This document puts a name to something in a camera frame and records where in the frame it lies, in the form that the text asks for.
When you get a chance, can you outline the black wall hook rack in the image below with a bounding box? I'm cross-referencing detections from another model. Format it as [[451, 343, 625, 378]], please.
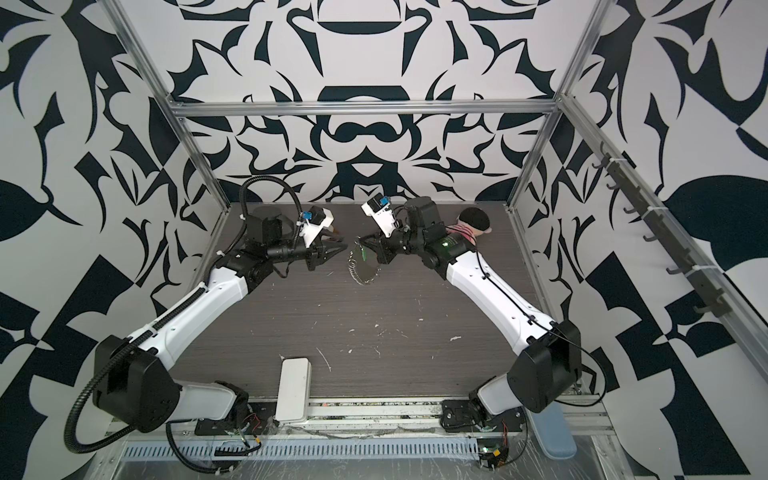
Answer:
[[593, 141, 733, 318]]

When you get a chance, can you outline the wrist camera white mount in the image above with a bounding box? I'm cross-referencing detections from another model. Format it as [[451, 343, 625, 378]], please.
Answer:
[[299, 206, 334, 248], [362, 193, 398, 238]]

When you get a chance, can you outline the pink plush doll black hat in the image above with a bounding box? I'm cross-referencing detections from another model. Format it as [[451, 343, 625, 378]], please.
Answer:
[[446, 207, 492, 245]]

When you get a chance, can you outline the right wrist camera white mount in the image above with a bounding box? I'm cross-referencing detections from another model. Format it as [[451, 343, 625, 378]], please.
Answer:
[[362, 193, 398, 238]]

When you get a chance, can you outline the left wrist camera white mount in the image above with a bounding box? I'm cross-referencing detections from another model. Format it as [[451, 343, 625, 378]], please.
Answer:
[[299, 206, 334, 248]]

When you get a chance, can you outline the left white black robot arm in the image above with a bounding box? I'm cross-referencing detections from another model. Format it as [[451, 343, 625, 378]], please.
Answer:
[[64, 206, 346, 453]]

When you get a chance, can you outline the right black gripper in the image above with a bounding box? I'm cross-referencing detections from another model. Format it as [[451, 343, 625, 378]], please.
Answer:
[[360, 223, 429, 266]]

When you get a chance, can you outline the white rectangular box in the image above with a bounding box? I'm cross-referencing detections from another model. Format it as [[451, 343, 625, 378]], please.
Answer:
[[274, 358, 312, 424]]

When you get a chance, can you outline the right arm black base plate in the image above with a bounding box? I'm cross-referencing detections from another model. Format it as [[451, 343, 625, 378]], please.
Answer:
[[439, 398, 525, 433]]

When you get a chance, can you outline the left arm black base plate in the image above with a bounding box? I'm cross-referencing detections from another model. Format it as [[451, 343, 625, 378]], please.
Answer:
[[194, 401, 277, 436]]

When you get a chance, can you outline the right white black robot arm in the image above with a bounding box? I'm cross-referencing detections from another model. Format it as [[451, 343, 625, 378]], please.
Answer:
[[349, 195, 581, 416]]

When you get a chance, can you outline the black corrugated cable hose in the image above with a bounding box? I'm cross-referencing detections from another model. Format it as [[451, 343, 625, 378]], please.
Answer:
[[62, 175, 304, 475]]

